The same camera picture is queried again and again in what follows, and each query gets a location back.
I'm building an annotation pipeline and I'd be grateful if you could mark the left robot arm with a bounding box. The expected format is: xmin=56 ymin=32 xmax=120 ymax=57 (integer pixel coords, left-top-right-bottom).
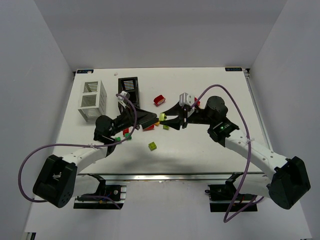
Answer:
xmin=32 ymin=107 xmax=159 ymax=208

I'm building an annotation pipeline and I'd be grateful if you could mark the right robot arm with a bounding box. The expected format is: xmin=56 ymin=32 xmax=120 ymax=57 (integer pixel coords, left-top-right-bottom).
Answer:
xmin=159 ymin=93 xmax=311 ymax=210

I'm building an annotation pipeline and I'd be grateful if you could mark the red rectangular brick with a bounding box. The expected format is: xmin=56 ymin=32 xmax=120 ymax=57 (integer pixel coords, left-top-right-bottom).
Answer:
xmin=143 ymin=124 xmax=155 ymax=131

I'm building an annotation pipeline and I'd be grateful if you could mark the red upright brick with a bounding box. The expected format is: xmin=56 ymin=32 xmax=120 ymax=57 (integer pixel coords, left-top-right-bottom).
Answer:
xmin=122 ymin=128 xmax=130 ymax=137

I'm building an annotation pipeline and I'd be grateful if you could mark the red and green brick stack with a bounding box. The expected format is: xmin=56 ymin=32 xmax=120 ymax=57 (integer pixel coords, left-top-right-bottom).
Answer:
xmin=194 ymin=97 xmax=201 ymax=107

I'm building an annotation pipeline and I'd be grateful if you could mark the green small brick right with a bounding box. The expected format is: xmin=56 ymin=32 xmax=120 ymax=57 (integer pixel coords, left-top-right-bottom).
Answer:
xmin=124 ymin=133 xmax=132 ymax=140

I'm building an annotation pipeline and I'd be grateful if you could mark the red rounded flower brick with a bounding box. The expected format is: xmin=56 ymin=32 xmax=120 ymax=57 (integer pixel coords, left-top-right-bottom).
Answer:
xmin=153 ymin=94 xmax=166 ymax=107

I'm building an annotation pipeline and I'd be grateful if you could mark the lime green flat brick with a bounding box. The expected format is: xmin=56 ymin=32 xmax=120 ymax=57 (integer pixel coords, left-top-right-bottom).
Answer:
xmin=148 ymin=141 xmax=157 ymax=151

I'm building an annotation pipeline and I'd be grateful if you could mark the black slotted container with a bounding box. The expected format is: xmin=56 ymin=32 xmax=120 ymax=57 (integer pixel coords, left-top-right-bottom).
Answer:
xmin=118 ymin=77 xmax=141 ymax=108

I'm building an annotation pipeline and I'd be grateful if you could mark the white slotted container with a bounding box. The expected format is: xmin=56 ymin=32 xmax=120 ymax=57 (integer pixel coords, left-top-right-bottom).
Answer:
xmin=78 ymin=80 xmax=107 ymax=122

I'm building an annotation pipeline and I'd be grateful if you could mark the blue label right corner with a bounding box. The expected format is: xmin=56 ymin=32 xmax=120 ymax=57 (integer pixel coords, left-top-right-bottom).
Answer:
xmin=224 ymin=67 xmax=243 ymax=72

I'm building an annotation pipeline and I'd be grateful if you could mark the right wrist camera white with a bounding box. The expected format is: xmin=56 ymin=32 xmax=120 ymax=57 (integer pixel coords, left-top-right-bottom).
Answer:
xmin=178 ymin=92 xmax=195 ymax=107

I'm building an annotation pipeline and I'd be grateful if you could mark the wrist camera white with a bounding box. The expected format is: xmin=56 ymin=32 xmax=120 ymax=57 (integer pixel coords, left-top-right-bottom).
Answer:
xmin=178 ymin=92 xmax=195 ymax=107
xmin=116 ymin=90 xmax=130 ymax=104

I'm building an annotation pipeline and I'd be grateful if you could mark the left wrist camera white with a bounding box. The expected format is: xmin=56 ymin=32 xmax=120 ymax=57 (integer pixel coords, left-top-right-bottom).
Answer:
xmin=116 ymin=90 xmax=130 ymax=104

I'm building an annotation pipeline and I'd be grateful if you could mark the aluminium table rail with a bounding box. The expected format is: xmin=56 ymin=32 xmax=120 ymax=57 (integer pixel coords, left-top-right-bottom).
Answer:
xmin=74 ymin=172 xmax=266 ymax=181

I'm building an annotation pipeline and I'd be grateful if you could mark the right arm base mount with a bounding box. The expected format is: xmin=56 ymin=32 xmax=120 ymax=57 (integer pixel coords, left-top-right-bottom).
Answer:
xmin=204 ymin=172 xmax=254 ymax=213

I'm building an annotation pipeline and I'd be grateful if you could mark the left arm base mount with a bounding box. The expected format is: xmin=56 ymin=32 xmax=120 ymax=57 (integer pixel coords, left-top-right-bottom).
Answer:
xmin=72 ymin=174 xmax=127 ymax=210

